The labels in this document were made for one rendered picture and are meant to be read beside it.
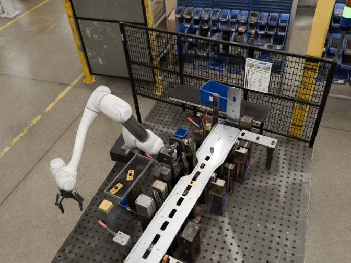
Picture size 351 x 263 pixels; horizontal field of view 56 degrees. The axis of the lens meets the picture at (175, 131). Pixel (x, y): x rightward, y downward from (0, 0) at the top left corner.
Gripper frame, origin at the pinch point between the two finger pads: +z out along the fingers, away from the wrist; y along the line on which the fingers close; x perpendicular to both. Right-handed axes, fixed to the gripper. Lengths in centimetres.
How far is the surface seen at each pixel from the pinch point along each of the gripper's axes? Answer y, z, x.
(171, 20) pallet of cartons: -92, -86, -330
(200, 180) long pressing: -94, -9, -1
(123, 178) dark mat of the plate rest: -43, -26, 9
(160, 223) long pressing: -64, -1, 29
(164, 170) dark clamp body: -70, -20, -4
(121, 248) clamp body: -41, 2, 43
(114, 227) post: -33.6, 1.4, 23.6
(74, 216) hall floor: 35, 64, -79
